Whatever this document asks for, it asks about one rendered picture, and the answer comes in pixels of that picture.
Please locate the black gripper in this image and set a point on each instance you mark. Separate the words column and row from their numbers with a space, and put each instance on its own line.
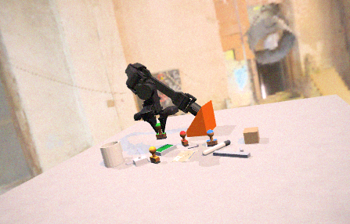
column 163, row 113

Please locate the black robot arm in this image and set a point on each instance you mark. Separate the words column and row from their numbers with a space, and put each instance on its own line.
column 141, row 82

